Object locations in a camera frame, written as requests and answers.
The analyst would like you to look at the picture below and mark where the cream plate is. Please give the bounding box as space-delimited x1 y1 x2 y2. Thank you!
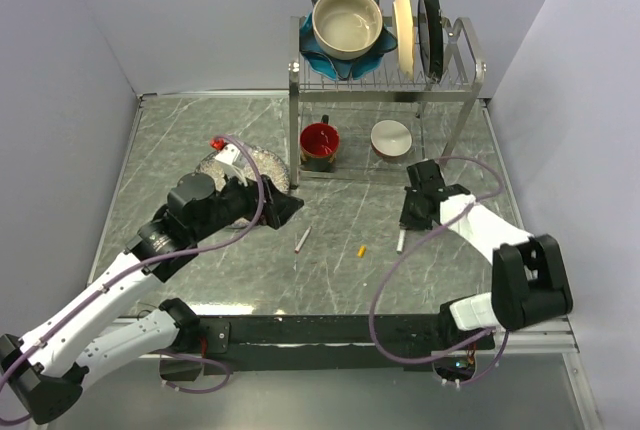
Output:
392 0 415 82

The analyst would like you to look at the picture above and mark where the black plate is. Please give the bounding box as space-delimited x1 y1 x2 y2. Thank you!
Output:
417 0 444 83

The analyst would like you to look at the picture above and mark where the red and black mug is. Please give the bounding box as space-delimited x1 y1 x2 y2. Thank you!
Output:
299 115 340 172

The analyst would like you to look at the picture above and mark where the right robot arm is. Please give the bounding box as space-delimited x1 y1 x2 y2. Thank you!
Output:
400 160 574 348

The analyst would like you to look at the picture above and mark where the steel dish rack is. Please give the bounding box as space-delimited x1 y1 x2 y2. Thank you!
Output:
288 16 487 189

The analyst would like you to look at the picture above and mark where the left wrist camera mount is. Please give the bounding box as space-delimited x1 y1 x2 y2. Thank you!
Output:
210 136 248 187

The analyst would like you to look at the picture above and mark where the blue flower-shaped bowl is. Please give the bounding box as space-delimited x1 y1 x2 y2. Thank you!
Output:
299 0 397 81

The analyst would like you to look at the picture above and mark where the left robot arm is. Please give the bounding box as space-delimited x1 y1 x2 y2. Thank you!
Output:
1 173 304 425

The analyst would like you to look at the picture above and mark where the white pen green tip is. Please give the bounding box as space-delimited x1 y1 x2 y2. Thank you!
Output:
396 228 406 254

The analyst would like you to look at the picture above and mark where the small white bowl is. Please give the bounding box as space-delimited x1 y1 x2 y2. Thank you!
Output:
370 120 413 161

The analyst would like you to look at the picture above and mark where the black base bar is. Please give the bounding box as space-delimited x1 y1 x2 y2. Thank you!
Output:
192 314 479 372

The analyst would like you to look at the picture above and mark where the beige ceramic bowl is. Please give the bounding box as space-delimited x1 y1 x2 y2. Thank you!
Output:
312 0 384 60

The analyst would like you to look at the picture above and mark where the speckled ceramic plate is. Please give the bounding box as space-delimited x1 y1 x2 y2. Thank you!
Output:
194 145 292 229

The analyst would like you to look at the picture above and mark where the white pen red tip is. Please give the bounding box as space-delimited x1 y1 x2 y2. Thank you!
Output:
294 226 313 254

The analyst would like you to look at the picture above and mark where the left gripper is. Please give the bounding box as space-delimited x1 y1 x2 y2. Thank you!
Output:
192 163 303 241

